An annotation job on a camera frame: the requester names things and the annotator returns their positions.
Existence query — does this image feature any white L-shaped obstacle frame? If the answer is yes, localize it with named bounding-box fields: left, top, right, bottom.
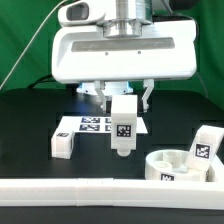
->
left=0, top=158, right=224, bottom=210

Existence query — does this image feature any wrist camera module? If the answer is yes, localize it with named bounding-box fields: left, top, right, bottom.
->
left=58, top=0, right=106, bottom=27

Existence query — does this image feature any black cable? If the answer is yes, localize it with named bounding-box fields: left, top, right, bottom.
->
left=27, top=73, right=56, bottom=90

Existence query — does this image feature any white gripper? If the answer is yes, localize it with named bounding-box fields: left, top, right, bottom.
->
left=51, top=20, right=196, bottom=112

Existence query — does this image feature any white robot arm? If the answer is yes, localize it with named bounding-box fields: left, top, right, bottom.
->
left=51, top=0, right=197, bottom=110

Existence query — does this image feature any white cable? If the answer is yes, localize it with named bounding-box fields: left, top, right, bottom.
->
left=0, top=0, right=68, bottom=91

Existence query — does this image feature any white marker sheet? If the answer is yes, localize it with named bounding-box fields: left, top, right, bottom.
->
left=56, top=116, right=148, bottom=137

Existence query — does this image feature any white round stool seat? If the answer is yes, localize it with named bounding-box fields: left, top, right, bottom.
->
left=145, top=149, right=207, bottom=182

